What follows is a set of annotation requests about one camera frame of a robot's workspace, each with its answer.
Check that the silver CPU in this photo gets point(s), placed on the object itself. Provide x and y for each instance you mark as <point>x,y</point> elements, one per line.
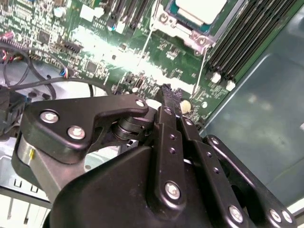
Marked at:
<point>202,9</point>

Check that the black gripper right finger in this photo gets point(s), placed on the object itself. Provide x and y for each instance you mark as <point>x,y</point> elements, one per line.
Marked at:
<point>212,162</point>

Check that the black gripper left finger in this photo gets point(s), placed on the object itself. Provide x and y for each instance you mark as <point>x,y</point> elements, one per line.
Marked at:
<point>166,166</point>

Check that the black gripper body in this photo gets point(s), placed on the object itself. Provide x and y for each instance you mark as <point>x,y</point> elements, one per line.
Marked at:
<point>107,197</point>

